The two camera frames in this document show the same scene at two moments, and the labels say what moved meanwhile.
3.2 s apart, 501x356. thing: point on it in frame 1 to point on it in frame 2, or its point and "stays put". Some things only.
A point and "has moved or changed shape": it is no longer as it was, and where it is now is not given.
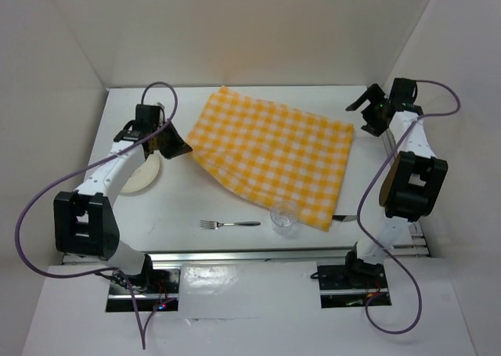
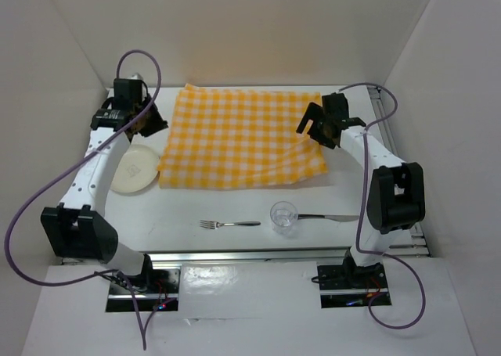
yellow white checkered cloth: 273,153 has moved or changed shape
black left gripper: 178,145 to 157,125
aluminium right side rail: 412,244 stays put
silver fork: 214,225 stays put
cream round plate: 145,176 stays put
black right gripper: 373,126 to 313,111
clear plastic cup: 283,217 stays put
